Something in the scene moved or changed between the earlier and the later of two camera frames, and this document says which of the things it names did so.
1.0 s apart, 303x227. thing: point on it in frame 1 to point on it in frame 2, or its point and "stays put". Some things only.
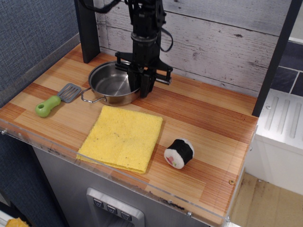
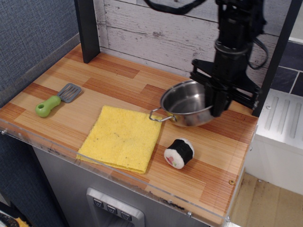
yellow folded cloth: [121, 138] stays put
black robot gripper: [146, 57] to [228, 71]
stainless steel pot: [111, 84] to [188, 102]
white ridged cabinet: [276, 157] stays put
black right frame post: [277, 55] stays put
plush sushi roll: [179, 153] stays put
